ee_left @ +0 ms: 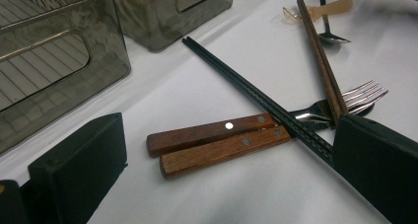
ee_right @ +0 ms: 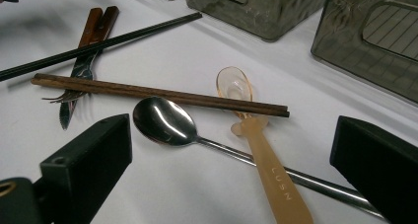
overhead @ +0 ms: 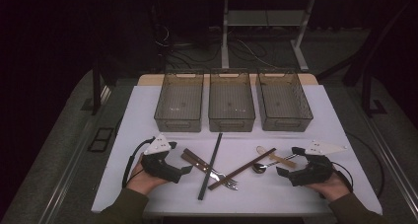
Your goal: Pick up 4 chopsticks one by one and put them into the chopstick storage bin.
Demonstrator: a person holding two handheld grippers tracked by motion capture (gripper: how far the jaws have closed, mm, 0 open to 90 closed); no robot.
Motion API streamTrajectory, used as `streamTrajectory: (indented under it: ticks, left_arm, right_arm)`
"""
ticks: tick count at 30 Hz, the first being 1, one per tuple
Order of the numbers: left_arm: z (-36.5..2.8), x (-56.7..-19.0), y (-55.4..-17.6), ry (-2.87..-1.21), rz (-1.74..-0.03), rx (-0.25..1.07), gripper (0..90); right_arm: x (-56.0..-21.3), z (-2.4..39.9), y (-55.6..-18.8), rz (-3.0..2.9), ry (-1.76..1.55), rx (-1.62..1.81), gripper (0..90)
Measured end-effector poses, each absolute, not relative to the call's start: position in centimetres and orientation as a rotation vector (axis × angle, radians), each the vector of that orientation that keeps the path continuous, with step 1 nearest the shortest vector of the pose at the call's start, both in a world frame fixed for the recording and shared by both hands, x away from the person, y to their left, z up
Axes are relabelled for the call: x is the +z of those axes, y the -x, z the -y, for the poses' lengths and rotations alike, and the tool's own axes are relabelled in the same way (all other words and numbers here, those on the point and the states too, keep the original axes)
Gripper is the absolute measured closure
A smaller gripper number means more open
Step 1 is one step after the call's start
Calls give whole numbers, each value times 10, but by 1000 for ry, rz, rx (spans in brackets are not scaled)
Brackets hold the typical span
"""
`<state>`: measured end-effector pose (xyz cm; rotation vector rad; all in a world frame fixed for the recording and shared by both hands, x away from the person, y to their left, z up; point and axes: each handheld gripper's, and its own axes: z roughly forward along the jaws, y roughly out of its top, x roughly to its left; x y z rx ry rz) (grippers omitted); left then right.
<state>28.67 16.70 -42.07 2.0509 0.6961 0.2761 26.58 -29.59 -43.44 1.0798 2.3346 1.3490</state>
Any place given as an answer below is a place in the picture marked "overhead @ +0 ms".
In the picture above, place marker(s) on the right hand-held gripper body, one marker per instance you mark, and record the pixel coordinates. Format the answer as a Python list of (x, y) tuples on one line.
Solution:
[(315, 173)]

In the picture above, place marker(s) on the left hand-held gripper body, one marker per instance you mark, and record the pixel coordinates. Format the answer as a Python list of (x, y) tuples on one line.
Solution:
[(157, 168)]

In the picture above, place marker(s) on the wooden spoon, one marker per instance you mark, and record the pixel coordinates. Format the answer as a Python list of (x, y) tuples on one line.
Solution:
[(279, 159)]

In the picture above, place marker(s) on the metal spoon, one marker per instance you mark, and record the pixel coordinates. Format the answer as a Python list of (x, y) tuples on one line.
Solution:
[(259, 168)]

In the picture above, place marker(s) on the brown chopstick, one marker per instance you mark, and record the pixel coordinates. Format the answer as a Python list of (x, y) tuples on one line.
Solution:
[(244, 168), (253, 161)]

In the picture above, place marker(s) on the smoky clear plastic bin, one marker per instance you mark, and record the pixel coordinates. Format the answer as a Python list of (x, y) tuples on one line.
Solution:
[(179, 102), (282, 102), (231, 102)]

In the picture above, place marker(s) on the person's left hand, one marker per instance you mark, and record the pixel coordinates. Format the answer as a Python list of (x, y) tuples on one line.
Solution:
[(143, 183)]

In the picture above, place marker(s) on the person's right hand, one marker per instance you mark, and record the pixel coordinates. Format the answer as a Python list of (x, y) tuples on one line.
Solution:
[(330, 188)]

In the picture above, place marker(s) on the black metal stand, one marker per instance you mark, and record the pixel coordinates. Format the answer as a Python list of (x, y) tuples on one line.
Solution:
[(96, 92), (366, 92)]

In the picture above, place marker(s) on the metal floor rail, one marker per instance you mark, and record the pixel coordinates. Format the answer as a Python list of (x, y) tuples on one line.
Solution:
[(70, 164), (391, 161)]

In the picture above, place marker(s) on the white metal desk frame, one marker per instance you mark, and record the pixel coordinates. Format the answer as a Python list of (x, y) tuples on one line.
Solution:
[(263, 18)]

